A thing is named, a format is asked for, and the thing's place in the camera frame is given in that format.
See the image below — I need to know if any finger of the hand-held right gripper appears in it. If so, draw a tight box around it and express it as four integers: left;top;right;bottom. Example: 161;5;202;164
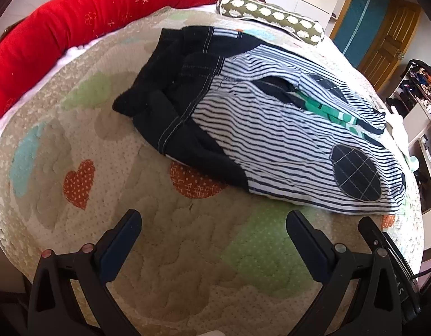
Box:
358;217;398;257

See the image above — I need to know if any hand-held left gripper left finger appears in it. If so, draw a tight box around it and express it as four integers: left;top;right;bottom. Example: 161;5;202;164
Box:
26;209;143;336

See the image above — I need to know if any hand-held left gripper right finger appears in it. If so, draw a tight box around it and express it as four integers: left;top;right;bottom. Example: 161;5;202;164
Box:
286;210;409;336

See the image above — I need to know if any striped navy white shirt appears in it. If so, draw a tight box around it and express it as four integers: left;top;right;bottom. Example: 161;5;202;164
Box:
112;24;408;216

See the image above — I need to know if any quilted patchwork blanket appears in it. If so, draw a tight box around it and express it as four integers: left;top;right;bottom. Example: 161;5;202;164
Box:
0;5;428;336

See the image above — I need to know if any white cloth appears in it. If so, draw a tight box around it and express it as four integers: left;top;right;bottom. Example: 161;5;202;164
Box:
385;105;414;156

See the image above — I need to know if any beige desk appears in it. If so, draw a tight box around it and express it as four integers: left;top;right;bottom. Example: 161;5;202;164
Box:
401;101;431;214

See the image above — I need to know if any cluttered shelf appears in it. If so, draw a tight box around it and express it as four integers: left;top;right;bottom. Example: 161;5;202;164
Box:
394;59;431;113

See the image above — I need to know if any wooden door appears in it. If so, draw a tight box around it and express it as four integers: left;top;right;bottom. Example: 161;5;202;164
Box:
355;7;422;83

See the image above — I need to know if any teal glass door panel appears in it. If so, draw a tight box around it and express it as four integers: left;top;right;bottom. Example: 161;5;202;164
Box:
332;0;391;55

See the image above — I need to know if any red bolster pillow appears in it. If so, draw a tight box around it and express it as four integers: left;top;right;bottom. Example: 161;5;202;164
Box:
0;0;221;121

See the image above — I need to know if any olive patterned bolster pillow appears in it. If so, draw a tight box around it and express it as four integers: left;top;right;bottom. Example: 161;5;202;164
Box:
215;0;329;46

